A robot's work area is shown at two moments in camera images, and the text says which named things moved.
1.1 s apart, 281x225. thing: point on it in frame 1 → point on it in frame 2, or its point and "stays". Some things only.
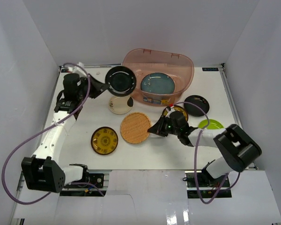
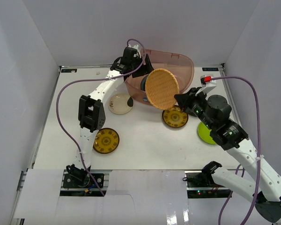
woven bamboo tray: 134,127 → 161,86
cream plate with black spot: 121,105 stays
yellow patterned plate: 104,140 stays
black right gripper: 158,129 → 185,100
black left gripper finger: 96,87 → 148,67
